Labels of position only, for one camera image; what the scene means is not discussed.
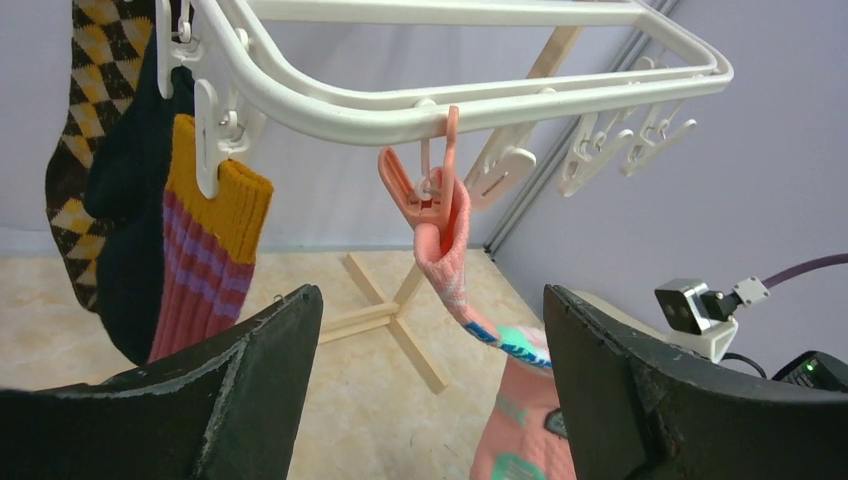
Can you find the pink plastic clip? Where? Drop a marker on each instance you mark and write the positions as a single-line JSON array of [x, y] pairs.
[[430, 199]]

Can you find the white plastic sock hanger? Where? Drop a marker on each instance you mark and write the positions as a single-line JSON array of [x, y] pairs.
[[265, 85]]

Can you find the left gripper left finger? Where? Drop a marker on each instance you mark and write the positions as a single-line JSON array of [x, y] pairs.
[[228, 407]]

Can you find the maroon orange-cuff hanging sock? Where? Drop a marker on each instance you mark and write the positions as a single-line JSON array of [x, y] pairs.
[[210, 246]]

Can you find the brown argyle hanging sock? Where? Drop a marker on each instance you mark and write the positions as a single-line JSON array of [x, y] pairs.
[[107, 47]]

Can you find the pink patterned sock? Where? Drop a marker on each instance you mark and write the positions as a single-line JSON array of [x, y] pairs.
[[524, 436]]

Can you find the wooden hanger rack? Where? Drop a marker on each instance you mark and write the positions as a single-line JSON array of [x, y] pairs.
[[388, 313]]

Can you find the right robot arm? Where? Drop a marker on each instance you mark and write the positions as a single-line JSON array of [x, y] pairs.
[[817, 370]]

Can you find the black hanging sock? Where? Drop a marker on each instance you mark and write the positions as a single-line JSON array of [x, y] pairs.
[[125, 187]]

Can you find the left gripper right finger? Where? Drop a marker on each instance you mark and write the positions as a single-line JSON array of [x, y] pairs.
[[636, 407]]

